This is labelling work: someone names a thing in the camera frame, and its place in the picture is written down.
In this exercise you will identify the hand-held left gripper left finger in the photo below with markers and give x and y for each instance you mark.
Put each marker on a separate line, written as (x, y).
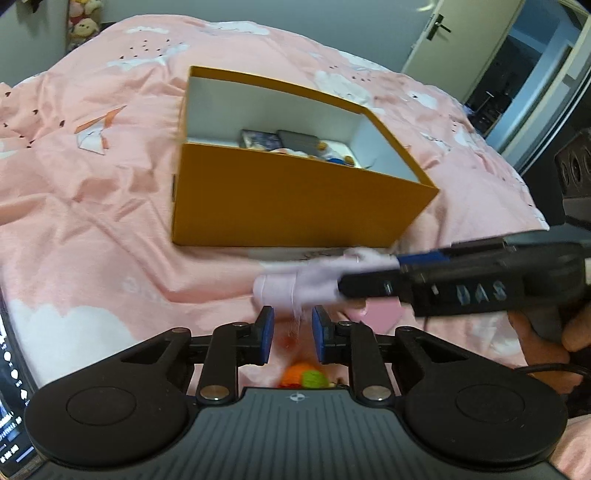
(265, 332)

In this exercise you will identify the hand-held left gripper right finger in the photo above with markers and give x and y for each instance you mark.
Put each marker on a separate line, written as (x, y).
(319, 334)

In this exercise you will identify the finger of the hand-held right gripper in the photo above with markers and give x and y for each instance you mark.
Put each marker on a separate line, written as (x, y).
(422, 257)
(369, 284)

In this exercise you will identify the lavender cloth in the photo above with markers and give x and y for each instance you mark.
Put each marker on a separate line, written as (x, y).
(304, 284)

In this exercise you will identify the orange cardboard box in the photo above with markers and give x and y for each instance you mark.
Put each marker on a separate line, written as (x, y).
(277, 203)

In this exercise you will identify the person's right hand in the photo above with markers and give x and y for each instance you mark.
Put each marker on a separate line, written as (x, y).
(540, 355)

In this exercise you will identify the pink card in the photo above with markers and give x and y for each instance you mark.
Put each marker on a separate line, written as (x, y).
(381, 316)

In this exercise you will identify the orange green yarn toy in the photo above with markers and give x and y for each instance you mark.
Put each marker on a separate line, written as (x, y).
(304, 376)

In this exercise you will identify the grey case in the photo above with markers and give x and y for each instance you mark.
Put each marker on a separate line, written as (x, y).
(299, 141)

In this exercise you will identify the dark patterned card box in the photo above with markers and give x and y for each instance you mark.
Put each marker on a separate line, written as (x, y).
(258, 139)

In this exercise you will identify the pink cloud print blanket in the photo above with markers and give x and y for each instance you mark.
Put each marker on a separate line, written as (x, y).
(92, 230)

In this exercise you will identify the cream door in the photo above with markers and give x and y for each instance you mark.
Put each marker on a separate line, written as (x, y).
(461, 32)

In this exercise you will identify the black smartphone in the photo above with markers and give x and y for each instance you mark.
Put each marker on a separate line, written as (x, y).
(11, 392)

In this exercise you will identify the hanging net of plush toys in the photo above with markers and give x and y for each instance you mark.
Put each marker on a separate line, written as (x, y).
(83, 23)

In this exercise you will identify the grey sliding door frame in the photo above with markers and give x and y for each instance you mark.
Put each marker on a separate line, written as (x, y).
(549, 83)

